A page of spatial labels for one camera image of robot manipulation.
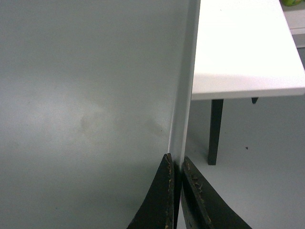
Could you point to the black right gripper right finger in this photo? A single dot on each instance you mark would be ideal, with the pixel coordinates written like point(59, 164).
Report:
point(203, 207)

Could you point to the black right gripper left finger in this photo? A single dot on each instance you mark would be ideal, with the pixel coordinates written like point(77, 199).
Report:
point(157, 209)

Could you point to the grey metal tray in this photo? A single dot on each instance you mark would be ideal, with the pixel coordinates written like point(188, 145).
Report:
point(93, 93)

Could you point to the white checkout table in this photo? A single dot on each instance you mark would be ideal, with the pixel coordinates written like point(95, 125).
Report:
point(245, 49)

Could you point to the black table leg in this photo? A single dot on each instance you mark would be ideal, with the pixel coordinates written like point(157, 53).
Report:
point(215, 126)

